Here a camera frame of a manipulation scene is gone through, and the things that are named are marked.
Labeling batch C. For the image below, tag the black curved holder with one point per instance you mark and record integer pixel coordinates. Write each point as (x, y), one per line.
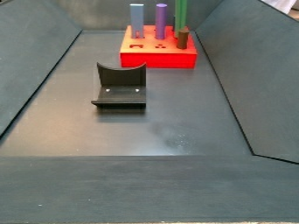
(122, 86)

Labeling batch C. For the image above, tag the green star-shaped peg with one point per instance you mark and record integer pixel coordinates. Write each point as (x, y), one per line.
(181, 15)

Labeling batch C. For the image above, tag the brown hexagonal peg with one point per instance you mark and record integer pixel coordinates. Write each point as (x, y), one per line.
(183, 38)

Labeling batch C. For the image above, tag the tall purple cylinder peg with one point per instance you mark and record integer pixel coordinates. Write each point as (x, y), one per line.
(161, 16)

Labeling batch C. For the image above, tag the light blue arch peg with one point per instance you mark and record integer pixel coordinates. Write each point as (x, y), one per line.
(137, 10)

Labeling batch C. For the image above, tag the red peg board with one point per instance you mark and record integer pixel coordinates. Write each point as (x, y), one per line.
(159, 53)

